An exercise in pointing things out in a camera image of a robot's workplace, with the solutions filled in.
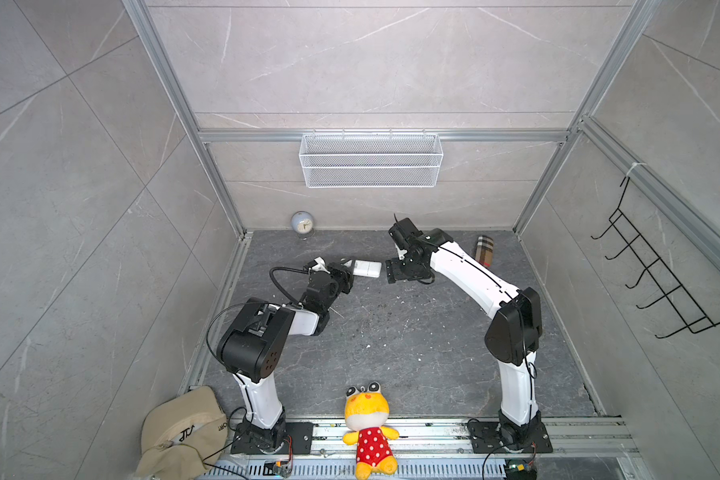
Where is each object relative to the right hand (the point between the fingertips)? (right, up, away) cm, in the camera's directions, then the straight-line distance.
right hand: (400, 273), depth 90 cm
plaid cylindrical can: (+34, +7, +21) cm, 41 cm away
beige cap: (-57, -41, -16) cm, 72 cm away
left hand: (-13, +7, -1) cm, 14 cm away
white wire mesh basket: (-9, +38, +10) cm, 40 cm away
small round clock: (-36, +18, +24) cm, 46 cm away
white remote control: (-10, +2, -2) cm, 10 cm away
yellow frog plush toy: (-10, -33, -19) cm, 39 cm away
